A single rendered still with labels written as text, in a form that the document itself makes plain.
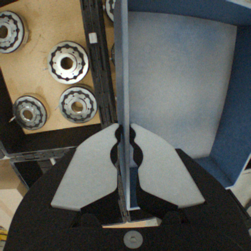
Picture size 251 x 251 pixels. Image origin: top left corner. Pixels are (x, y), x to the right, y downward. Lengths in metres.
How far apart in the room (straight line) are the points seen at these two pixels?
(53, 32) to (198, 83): 0.35
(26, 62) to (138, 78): 0.35
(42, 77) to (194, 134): 0.38
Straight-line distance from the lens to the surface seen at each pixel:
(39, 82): 0.45
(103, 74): 0.30
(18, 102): 0.46
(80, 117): 0.41
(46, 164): 0.59
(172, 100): 0.18
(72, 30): 0.41
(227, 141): 0.23
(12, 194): 0.68
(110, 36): 0.40
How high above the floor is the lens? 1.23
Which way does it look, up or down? 62 degrees down
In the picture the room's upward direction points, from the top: 167 degrees clockwise
